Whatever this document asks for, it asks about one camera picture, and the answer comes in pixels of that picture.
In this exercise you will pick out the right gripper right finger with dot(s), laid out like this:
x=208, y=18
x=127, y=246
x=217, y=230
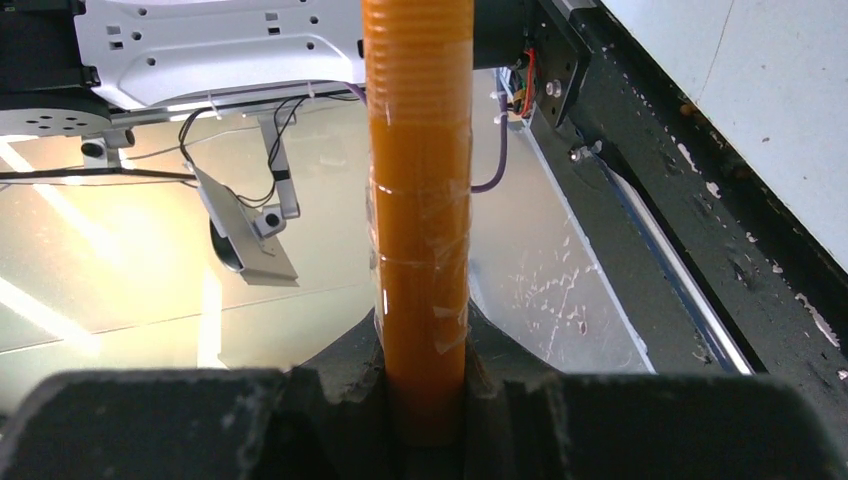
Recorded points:
x=527, y=420

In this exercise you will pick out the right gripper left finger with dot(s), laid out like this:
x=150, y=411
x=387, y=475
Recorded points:
x=324, y=419

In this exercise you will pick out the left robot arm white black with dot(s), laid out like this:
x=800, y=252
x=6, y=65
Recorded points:
x=72, y=68

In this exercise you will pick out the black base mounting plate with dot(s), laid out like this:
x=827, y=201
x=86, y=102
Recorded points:
x=691, y=237

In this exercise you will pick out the silver external camera stand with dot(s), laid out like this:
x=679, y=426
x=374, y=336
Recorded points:
x=244, y=232

